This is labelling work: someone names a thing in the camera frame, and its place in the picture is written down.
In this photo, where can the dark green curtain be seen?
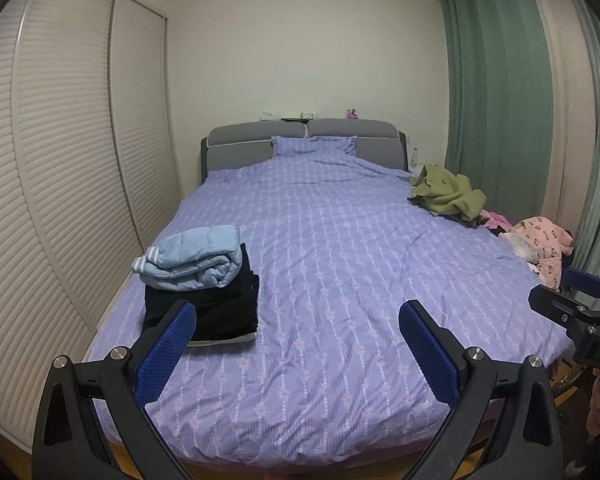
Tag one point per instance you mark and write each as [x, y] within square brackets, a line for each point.
[500, 100]

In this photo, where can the pink printed jacket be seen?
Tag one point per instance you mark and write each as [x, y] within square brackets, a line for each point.
[545, 245]

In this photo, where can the small purple toy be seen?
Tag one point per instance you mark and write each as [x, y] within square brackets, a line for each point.
[351, 113]

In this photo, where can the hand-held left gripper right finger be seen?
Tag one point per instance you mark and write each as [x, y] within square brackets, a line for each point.
[427, 355]

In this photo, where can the clear plastic bottle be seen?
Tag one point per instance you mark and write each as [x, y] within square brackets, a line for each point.
[414, 157]

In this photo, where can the olive green fleece garment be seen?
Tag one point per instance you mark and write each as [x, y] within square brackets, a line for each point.
[445, 195]

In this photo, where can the purple patterned pillow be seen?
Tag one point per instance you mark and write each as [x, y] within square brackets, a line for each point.
[312, 146]

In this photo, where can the pale green tissue pack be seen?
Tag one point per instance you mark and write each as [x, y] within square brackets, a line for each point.
[268, 115]

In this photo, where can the stack of black folded clothes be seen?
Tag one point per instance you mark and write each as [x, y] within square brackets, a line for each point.
[220, 305]

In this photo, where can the purple patterned duvet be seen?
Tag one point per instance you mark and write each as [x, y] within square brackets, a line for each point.
[330, 310]

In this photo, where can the grey bed headboard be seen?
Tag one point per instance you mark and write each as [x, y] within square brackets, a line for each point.
[235, 150]

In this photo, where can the magenta pink garment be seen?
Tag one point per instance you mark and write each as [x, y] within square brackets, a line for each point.
[495, 221]

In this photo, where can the flat dark book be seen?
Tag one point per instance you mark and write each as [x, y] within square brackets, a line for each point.
[295, 119]

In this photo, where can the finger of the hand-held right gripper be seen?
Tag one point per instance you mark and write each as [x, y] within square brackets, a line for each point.
[555, 305]
[585, 282]

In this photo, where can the white louvered wardrobe door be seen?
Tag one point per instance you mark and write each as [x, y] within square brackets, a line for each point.
[45, 185]
[145, 125]

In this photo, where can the white crumpled garment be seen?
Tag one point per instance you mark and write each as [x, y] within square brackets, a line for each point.
[517, 247]

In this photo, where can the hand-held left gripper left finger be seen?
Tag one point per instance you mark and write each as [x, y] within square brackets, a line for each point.
[165, 355]

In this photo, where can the light blue jacket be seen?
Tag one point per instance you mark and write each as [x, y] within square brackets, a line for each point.
[195, 260]

